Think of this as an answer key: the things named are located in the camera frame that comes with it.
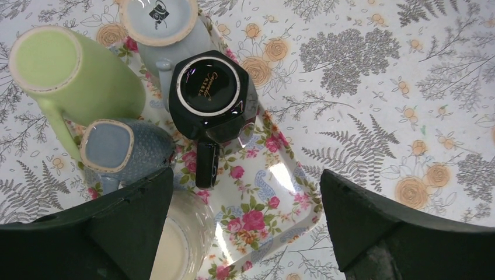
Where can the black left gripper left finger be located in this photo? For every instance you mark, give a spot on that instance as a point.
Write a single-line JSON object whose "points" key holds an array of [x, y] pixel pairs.
{"points": [[115, 236]]}

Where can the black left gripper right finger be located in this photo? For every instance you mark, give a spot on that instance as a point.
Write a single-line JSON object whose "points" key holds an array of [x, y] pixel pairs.
{"points": [[375, 237]]}

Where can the cream white mug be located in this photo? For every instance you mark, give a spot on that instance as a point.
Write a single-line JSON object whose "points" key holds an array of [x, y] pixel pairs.
{"points": [[187, 236]]}

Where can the light grey-blue mug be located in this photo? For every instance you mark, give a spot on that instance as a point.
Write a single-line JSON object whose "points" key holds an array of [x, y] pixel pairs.
{"points": [[166, 33]]}

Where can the blue-grey textured square mug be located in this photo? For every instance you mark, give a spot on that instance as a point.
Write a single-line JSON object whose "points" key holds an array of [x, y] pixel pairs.
{"points": [[125, 150]]}

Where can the light green mug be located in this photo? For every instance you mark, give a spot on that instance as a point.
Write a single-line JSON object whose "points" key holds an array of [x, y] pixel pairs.
{"points": [[72, 77]]}

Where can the floral serving tray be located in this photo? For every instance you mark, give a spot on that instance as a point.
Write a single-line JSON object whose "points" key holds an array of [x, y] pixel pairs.
{"points": [[262, 199]]}

